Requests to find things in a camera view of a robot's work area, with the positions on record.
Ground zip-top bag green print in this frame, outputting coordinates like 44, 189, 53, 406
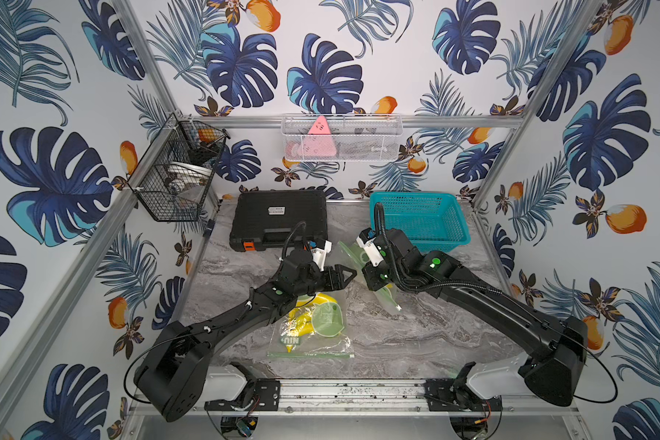
338, 241, 403, 315

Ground black wire basket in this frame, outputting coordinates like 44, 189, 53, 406
126, 114, 230, 223

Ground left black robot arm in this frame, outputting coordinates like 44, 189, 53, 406
133, 249, 358, 423

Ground pink triangle card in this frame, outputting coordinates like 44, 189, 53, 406
300, 115, 337, 159

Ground yellow bananas in left bag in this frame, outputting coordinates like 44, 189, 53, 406
285, 293, 345, 337

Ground teal plastic basket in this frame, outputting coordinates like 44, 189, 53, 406
370, 192, 471, 254

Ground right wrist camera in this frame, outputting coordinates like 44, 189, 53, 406
357, 236, 384, 268

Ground left zip-top bag with bananas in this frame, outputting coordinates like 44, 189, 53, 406
267, 291, 354, 359

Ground clear mesh wall tray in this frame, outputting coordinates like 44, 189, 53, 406
280, 115, 403, 162

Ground black plastic tool case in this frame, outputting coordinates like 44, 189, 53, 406
228, 189, 329, 252

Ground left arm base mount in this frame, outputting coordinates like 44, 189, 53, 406
205, 379, 282, 413

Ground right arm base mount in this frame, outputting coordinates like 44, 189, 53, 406
423, 379, 503, 414

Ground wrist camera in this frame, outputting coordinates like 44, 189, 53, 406
357, 236, 384, 268
309, 240, 332, 271

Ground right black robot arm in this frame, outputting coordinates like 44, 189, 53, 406
357, 228, 588, 407

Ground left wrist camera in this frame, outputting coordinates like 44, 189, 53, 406
309, 240, 332, 271

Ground aluminium front rail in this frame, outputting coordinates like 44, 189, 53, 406
127, 377, 579, 417

